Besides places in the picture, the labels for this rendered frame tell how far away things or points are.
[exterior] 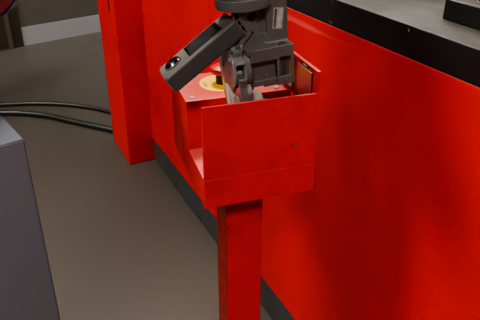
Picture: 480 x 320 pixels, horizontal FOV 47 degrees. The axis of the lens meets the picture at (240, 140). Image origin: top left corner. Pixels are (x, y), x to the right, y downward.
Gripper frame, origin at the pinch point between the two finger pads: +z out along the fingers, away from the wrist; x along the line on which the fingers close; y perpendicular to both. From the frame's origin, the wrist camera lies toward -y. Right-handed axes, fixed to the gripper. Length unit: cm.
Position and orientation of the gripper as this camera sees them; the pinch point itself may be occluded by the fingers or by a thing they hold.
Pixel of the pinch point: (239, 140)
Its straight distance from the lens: 76.5
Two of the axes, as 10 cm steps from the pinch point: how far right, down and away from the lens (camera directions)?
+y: 9.5, -2.2, 2.3
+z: 0.8, 8.8, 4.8
